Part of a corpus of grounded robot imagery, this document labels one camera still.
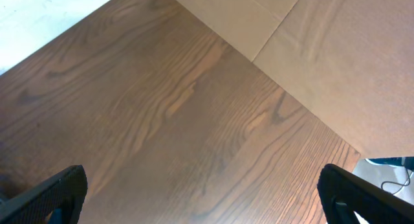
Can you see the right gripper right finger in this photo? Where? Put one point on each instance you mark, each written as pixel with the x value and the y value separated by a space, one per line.
pixel 345 196

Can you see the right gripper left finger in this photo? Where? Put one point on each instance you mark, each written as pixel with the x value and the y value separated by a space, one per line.
pixel 59 199

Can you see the brown cardboard sheet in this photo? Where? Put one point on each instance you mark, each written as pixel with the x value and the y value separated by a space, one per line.
pixel 349 62

